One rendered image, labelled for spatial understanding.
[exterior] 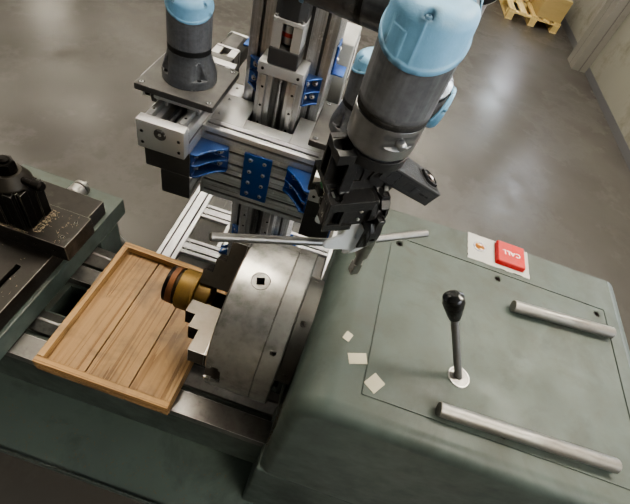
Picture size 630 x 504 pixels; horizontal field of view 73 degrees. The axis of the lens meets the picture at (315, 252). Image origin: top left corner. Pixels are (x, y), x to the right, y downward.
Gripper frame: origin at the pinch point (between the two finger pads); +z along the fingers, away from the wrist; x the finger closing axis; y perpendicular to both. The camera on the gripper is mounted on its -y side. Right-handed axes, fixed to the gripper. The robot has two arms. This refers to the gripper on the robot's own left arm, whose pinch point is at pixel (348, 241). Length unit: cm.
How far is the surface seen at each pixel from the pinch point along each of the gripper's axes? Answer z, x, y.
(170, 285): 27.9, -11.7, 26.3
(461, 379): 12.0, 20.6, -16.4
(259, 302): 15.9, 0.3, 12.0
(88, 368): 49, -5, 45
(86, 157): 154, -173, 70
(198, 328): 27.5, -1.6, 22.1
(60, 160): 153, -171, 83
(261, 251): 16.2, -9.9, 9.6
